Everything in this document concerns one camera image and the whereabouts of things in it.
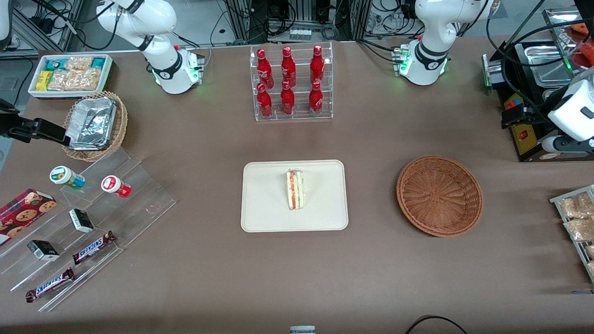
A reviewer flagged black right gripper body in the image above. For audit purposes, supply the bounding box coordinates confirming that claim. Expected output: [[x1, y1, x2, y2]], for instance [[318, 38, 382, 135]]
[[0, 99, 34, 142]]

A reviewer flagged triangular sandwich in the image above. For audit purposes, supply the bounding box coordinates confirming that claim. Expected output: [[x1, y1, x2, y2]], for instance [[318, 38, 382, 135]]
[[286, 169, 304, 211]]

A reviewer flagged light wicker basket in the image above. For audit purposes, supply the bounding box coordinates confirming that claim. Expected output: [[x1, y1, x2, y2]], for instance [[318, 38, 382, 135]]
[[63, 91, 128, 162]]

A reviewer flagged brown wicker basket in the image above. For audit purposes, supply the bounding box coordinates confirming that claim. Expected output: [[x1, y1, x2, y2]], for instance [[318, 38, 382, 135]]
[[396, 155, 484, 238]]

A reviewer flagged cream rectangular tray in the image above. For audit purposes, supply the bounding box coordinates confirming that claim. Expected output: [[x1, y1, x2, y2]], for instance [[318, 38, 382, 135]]
[[241, 160, 349, 232]]

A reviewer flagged black cabinet with yellow panel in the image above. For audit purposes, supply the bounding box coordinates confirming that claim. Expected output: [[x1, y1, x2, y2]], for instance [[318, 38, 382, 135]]
[[503, 39, 594, 163]]

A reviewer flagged white plastic snack bin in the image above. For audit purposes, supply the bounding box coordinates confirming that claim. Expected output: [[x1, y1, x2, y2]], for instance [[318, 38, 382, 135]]
[[28, 54, 113, 99]]

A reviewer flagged stack of foil containers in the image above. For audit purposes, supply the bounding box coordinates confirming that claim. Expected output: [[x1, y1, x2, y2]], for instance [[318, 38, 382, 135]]
[[66, 97, 117, 151]]

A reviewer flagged green lidded cup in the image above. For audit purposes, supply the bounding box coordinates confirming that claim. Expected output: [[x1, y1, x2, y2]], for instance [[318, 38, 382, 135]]
[[50, 166, 85, 190]]

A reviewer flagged grey box with green light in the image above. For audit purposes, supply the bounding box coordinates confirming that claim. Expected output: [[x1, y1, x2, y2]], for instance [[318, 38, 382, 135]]
[[481, 53, 506, 90]]

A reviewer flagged red lidded cup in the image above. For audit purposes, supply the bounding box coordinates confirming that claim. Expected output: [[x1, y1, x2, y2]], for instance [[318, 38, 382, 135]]
[[101, 175, 132, 199]]

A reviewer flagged red tartan cookie box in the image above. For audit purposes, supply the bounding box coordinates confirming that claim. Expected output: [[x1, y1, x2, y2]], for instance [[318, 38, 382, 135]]
[[0, 188, 57, 246]]

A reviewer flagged glass display shelf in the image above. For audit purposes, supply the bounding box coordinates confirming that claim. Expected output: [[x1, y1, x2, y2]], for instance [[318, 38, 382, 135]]
[[542, 7, 594, 79]]

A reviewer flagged small black carton box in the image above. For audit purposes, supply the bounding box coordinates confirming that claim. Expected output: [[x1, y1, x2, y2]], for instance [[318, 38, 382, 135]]
[[27, 240, 60, 262], [69, 209, 95, 233]]

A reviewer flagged white grey panel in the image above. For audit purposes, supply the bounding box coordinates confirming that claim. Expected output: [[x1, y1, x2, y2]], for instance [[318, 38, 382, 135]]
[[0, 0, 13, 51]]

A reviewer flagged clear acrylic stepped shelf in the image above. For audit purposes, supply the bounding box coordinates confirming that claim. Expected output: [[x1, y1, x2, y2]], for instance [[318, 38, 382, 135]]
[[0, 148, 177, 312]]

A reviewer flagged Snickers chocolate bar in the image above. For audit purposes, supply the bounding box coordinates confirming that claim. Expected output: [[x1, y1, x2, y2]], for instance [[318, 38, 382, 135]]
[[26, 268, 75, 303], [72, 231, 116, 265]]

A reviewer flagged red cola bottle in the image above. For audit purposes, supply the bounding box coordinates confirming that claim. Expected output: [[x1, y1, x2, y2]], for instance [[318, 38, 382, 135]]
[[257, 83, 273, 118], [281, 46, 297, 88], [257, 48, 274, 90], [310, 45, 325, 86], [309, 81, 323, 115], [280, 81, 296, 116]]

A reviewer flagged clear acrylic bottle rack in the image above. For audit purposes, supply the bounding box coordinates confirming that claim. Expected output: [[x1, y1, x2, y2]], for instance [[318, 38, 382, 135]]
[[250, 41, 334, 122]]

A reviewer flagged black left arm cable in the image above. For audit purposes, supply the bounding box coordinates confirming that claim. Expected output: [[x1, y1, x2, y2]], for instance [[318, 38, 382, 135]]
[[485, 0, 594, 116]]

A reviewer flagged grey wire tray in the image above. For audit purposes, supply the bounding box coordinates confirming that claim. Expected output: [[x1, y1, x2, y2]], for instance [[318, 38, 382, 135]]
[[550, 185, 594, 283]]

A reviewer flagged aluminium frame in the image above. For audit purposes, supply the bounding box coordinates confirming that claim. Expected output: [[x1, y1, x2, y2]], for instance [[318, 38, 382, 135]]
[[12, 0, 86, 52]]

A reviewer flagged black looped cable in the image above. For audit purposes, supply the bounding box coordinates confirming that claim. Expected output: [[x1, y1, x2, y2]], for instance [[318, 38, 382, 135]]
[[405, 315, 468, 334]]

